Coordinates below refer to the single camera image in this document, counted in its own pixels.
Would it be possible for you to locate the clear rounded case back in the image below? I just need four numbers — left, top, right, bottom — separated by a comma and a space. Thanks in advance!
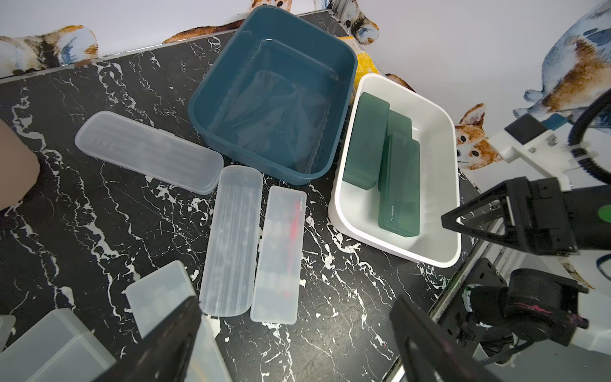
75, 111, 224, 195

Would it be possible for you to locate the pink pot with green plant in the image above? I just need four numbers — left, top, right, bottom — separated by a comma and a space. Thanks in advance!
0, 120, 40, 210

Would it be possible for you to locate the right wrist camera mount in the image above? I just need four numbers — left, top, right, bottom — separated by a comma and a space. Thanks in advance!
488, 114, 600, 191

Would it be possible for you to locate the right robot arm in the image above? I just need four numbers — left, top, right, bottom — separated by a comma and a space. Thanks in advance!
441, 178, 610, 354

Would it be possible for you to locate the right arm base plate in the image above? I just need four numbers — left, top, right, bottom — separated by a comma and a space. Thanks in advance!
439, 258, 508, 355

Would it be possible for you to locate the dark green case with pens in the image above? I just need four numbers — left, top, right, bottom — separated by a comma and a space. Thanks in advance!
343, 92, 390, 190

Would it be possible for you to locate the teal storage box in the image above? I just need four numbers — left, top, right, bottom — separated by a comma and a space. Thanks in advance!
188, 6, 357, 186

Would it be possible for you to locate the white storage box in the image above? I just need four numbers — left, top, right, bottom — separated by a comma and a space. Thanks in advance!
328, 73, 461, 268

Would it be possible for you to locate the clear case with red pen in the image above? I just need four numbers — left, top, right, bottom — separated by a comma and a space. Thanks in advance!
250, 186, 307, 325

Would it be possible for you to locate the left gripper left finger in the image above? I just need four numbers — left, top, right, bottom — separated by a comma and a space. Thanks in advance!
96, 296, 201, 381

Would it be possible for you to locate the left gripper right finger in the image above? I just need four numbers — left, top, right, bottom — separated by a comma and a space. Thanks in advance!
390, 296, 499, 381

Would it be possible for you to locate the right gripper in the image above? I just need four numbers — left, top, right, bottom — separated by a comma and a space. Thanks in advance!
441, 177, 578, 256

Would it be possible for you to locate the clear case with barcode label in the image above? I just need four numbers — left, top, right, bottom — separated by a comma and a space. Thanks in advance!
1, 308, 116, 381

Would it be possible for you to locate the clear case with pencil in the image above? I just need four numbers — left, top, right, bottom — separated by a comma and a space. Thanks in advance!
126, 260, 232, 381

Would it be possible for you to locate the clear ribbed case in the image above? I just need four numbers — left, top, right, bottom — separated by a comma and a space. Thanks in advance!
200, 166, 263, 317

